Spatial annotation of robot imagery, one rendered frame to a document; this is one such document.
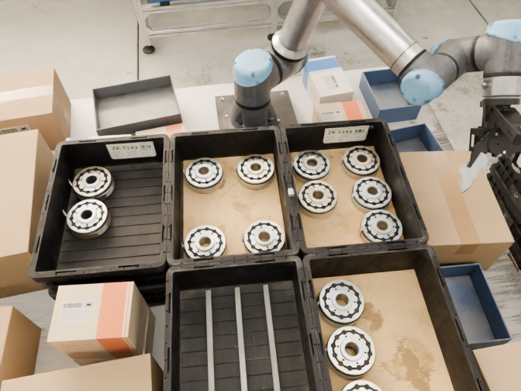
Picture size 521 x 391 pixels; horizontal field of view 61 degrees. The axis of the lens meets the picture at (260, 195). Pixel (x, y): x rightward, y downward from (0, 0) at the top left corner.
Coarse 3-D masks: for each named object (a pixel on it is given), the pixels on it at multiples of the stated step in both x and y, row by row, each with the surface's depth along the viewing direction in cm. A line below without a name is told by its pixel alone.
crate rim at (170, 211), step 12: (192, 132) 119; (204, 132) 119; (216, 132) 119; (228, 132) 119; (240, 132) 119; (252, 132) 120; (276, 132) 119; (168, 180) 110; (168, 192) 108; (168, 204) 106; (288, 204) 106; (168, 216) 104; (288, 216) 104; (168, 228) 102; (168, 240) 100; (168, 252) 99; (264, 252) 98; (276, 252) 98; (288, 252) 98; (168, 264) 97; (180, 264) 97; (192, 264) 97
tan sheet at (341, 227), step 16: (336, 160) 127; (336, 176) 123; (336, 192) 120; (336, 208) 117; (352, 208) 117; (304, 224) 114; (320, 224) 114; (336, 224) 114; (352, 224) 114; (320, 240) 111; (336, 240) 111; (352, 240) 111
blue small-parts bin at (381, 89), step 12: (372, 72) 159; (384, 72) 160; (360, 84) 162; (372, 84) 163; (384, 84) 164; (396, 84) 164; (372, 96) 152; (384, 96) 160; (396, 96) 160; (372, 108) 153; (384, 108) 157; (396, 108) 147; (408, 108) 148; (420, 108) 149; (396, 120) 152
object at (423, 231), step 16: (288, 128) 120; (304, 128) 121; (384, 128) 120; (288, 160) 114; (400, 160) 114; (288, 176) 110; (400, 176) 111; (416, 208) 105; (304, 240) 100; (400, 240) 100; (416, 240) 100; (304, 256) 100
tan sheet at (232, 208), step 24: (192, 192) 120; (216, 192) 120; (240, 192) 120; (264, 192) 120; (192, 216) 115; (216, 216) 115; (240, 216) 115; (264, 216) 115; (240, 240) 111; (264, 240) 111
